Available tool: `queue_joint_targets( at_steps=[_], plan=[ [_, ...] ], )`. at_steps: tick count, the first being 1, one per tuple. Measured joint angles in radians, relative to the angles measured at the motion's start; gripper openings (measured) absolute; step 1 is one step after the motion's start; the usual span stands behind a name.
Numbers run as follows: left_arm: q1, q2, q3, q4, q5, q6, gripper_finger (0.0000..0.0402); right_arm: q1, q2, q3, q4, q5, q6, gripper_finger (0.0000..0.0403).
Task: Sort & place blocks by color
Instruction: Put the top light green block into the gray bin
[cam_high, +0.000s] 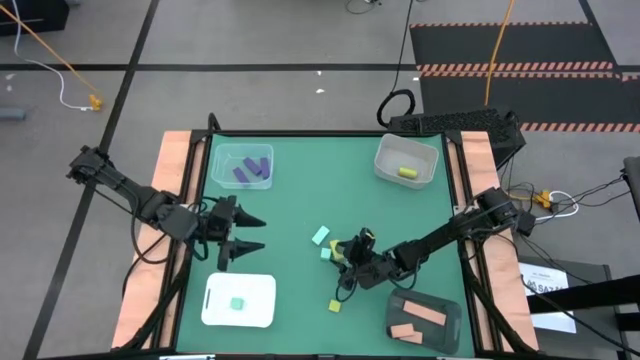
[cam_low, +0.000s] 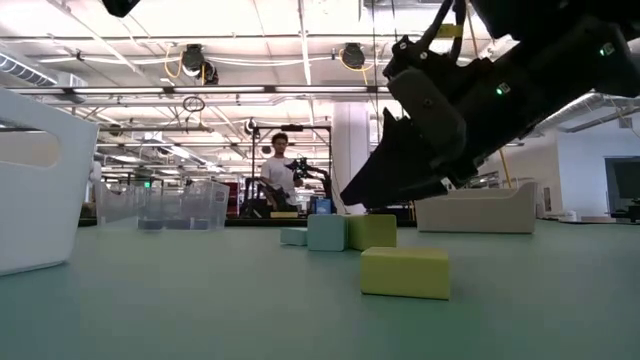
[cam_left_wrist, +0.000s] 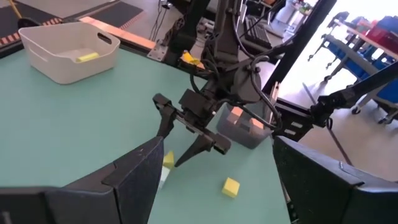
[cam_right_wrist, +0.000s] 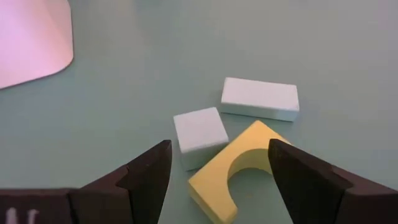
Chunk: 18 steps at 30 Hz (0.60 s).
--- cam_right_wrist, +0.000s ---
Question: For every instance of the yellow-green arch block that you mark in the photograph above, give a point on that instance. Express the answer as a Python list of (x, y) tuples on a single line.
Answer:
[(211, 186)]

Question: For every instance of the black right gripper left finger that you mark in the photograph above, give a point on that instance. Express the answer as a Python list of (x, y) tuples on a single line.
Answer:
[(143, 186)]

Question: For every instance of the light blue cube block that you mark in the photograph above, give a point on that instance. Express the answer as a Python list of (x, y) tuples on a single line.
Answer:
[(200, 133)]

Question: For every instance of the white plastic bin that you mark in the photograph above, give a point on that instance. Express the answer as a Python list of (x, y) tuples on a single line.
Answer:
[(31, 40)]

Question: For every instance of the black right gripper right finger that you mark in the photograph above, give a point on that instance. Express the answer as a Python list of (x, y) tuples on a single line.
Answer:
[(311, 193)]

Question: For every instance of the light blue rectangular block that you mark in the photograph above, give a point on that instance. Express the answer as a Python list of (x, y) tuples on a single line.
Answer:
[(259, 98)]

